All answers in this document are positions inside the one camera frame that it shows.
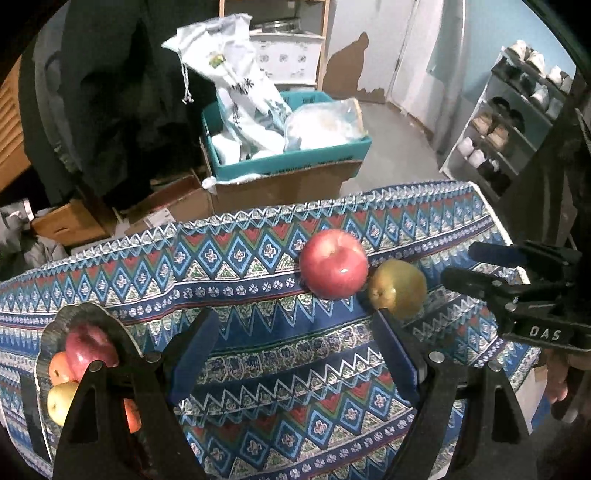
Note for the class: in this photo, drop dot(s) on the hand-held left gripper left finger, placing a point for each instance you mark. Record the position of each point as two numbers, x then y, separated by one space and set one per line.
194 355

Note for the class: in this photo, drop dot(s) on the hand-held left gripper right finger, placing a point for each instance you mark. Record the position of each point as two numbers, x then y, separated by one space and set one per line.
392 355

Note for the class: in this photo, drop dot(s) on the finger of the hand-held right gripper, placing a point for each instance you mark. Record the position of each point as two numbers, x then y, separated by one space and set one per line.
498 254
480 282

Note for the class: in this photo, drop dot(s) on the yellow-green pear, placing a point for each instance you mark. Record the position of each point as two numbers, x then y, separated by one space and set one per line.
397 288

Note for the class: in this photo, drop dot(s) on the dark glass scalloped bowl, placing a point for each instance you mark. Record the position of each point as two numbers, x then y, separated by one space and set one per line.
104 323

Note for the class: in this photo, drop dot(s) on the small dark red apple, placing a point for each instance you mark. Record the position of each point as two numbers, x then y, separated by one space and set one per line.
90 346

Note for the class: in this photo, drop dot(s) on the large red apple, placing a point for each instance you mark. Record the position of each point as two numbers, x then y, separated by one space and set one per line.
334 265

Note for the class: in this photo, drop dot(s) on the yellow apple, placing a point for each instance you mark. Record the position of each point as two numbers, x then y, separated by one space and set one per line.
62 402

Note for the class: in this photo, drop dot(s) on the person's right hand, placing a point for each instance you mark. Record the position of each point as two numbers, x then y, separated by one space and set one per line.
557 376

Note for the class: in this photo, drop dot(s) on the rows of shoes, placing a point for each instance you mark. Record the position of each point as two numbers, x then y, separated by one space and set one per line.
498 124

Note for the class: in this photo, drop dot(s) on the blue patterned blanket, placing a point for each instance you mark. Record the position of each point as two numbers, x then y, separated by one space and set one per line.
277 369

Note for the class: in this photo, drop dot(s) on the grey shoe rack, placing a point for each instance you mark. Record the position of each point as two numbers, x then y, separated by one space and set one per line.
466 138

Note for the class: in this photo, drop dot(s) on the open cardboard box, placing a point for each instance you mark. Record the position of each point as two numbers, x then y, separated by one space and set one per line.
171 203

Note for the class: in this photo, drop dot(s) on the white door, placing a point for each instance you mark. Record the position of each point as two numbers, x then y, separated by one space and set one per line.
415 69

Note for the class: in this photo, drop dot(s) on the small cardboard box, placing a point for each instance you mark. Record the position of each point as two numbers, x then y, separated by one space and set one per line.
69 224

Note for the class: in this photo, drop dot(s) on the cardboard box under teal box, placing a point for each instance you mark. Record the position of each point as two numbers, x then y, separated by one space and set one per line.
281 189

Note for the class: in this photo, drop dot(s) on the clear plastic bag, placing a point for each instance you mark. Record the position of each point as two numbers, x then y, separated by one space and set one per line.
323 124

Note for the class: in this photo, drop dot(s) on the wooden shelf unit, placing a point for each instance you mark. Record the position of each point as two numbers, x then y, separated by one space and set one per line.
323 46

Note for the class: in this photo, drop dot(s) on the dark hanging clothing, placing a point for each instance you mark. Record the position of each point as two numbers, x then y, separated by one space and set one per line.
115 92

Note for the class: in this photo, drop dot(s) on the wooden slatted panel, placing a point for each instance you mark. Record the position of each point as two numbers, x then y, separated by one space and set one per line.
14 138

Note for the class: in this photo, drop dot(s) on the white patterned storage box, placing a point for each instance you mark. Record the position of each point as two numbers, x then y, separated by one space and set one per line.
286 60

